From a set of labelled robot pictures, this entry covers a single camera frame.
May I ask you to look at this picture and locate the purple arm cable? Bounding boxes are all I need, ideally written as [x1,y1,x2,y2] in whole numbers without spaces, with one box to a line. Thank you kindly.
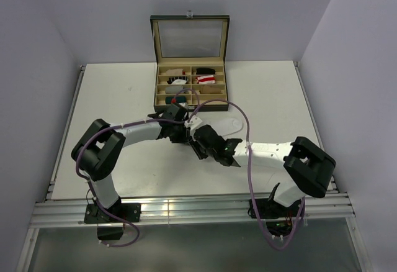
[185,99,306,251]
[76,88,200,248]

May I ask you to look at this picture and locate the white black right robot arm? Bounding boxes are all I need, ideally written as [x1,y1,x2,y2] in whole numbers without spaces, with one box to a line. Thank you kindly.
[192,124,336,216]

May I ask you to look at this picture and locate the black compartment storage box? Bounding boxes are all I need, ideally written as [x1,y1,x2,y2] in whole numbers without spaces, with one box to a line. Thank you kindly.
[150,11,230,112]

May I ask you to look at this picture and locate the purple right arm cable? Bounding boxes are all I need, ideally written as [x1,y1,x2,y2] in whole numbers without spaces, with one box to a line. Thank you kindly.
[185,99,306,251]

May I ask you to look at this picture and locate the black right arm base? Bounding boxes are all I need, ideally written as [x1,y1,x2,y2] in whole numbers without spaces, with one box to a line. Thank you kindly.
[248,198,305,237]

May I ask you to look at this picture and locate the rolled grey sock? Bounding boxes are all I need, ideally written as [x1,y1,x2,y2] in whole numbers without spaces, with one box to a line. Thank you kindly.
[164,85,187,95]

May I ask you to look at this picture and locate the rolled teal sock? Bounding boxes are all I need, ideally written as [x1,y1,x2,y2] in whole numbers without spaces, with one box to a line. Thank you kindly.
[165,96,187,105]

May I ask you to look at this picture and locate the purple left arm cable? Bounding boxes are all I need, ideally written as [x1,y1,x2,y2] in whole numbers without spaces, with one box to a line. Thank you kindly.
[76,88,200,248]

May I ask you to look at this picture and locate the rolled black white sock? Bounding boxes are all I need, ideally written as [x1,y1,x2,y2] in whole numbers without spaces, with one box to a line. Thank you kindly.
[167,76,189,85]

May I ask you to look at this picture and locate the aluminium table frame rail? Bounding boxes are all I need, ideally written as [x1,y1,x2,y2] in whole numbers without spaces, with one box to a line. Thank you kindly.
[29,192,355,229]

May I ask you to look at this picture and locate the brown ribbed sock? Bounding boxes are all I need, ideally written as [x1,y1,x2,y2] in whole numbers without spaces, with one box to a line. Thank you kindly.
[200,84,224,94]

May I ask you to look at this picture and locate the red white striped sock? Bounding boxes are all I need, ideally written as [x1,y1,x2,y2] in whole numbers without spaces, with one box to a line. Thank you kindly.
[196,75,216,84]

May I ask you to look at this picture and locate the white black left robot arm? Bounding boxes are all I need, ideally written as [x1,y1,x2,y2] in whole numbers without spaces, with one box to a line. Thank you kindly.
[71,103,189,222]

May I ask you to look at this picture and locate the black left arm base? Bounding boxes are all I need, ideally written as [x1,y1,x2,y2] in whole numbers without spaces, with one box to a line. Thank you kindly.
[83,203,141,241]

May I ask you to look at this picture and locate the white sock black stripes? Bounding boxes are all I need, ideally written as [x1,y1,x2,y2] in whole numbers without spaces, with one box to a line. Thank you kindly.
[210,117,244,137]

